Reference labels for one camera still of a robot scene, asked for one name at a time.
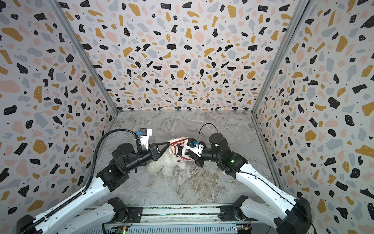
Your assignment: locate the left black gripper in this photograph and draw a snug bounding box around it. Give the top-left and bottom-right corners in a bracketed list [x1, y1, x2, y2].
[127, 141, 171, 173]

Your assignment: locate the red white striped knit sweater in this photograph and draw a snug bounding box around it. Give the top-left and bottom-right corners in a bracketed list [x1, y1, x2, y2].
[169, 136, 194, 161]

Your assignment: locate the white plush teddy bear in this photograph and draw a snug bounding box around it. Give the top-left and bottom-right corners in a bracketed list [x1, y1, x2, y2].
[147, 146, 188, 177]

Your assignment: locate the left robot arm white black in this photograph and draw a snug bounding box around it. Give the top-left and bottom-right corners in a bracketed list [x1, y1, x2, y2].
[16, 142, 170, 234]

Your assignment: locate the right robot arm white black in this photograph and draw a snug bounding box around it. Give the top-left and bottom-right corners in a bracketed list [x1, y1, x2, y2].
[184, 133, 313, 234]

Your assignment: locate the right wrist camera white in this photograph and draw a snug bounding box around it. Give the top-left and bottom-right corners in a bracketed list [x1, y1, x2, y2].
[184, 138, 204, 160]

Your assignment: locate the right thin black cable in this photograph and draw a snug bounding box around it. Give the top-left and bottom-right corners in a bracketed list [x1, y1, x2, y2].
[198, 122, 218, 147]

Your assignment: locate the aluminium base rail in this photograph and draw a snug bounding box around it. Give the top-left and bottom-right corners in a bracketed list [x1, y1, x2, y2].
[67, 204, 264, 224]

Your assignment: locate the white slotted cable duct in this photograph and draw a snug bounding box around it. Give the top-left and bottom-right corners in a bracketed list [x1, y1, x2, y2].
[68, 224, 239, 234]

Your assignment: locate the left black corrugated cable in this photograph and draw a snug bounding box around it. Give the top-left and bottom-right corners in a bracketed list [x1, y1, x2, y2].
[19, 129, 138, 234]

